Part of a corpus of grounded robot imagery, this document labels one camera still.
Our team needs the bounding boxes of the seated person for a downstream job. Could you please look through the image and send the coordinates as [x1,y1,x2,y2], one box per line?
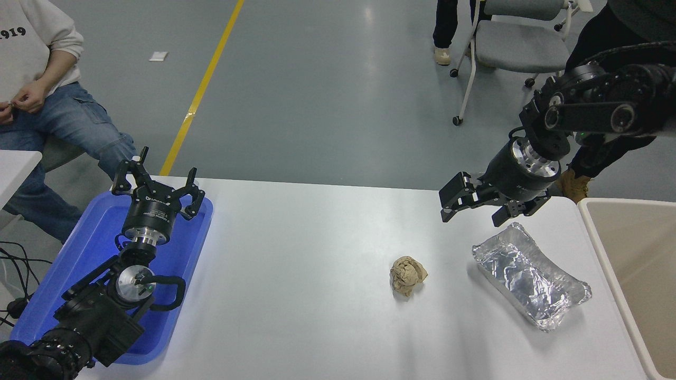
[0,0,139,244]

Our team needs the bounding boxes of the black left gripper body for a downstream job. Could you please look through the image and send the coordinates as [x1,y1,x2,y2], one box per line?
[123,187,183,236]

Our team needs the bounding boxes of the silver foil tray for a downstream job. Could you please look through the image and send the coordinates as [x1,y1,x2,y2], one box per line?
[472,222,593,332]

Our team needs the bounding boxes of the large pale bin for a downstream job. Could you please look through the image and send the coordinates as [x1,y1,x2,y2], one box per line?
[577,198,676,380]

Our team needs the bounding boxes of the black cables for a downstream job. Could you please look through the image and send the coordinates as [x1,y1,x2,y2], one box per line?
[0,241,53,328]

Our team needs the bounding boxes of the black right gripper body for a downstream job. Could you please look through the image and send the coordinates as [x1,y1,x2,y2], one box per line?
[475,138,552,204]

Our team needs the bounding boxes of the crumpled tan paper ball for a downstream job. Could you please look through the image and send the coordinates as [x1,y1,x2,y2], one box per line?
[390,256,428,298]

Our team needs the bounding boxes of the standing person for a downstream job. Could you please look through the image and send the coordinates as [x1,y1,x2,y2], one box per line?
[555,0,676,200]

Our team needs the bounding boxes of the grey office chair on wheels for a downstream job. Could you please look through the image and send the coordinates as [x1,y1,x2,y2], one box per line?
[450,0,595,126]

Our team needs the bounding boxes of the blue plastic tray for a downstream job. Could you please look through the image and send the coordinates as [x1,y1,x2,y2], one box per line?
[10,190,214,366]

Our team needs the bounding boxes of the walking person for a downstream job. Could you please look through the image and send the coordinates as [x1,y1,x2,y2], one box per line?
[433,0,479,67]

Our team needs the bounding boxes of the white side table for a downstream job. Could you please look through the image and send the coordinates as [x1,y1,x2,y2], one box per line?
[0,150,43,209]

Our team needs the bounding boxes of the seated person's left hand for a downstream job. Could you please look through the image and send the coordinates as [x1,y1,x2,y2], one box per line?
[13,79,51,115]

